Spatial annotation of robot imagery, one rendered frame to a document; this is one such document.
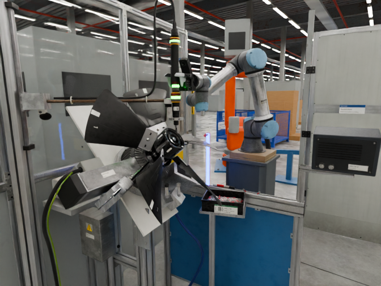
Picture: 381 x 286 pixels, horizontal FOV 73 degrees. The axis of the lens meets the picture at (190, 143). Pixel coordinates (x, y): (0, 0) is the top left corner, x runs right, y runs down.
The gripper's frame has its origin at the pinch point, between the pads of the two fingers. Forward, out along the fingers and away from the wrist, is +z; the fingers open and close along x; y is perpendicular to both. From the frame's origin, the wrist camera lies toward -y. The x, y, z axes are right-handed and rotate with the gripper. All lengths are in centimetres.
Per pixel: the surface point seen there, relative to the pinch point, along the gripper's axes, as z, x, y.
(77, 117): 21.6, 38.5, 19.5
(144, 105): 1.0, 15.4, 14.3
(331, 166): -34, -66, 42
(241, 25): -369, 97, -116
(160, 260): -63, 57, 150
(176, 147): 9.8, -8.5, 31.3
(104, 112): 30.5, 10.3, 15.7
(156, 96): -6.0, 13.1, 9.9
